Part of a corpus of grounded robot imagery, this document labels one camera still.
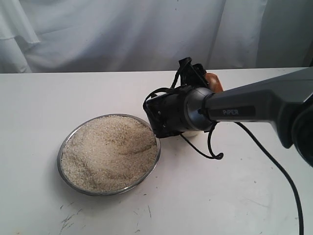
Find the large metal rice plate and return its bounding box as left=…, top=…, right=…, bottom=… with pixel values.
left=57, top=114, right=161, bottom=196

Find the small cream rice bowl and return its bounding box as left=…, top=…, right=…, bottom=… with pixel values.
left=182, top=131, right=199, bottom=138

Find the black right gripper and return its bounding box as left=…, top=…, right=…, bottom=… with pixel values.
left=180, top=63, right=209, bottom=88

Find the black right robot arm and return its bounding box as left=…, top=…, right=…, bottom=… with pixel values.
left=143, top=58, right=313, bottom=164

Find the white backdrop curtain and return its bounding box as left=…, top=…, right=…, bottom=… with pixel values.
left=0, top=0, right=313, bottom=73

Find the brown wooden cup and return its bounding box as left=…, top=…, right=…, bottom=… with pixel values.
left=205, top=72, right=224, bottom=93

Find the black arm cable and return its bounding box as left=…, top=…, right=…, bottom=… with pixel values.
left=143, top=56, right=305, bottom=235

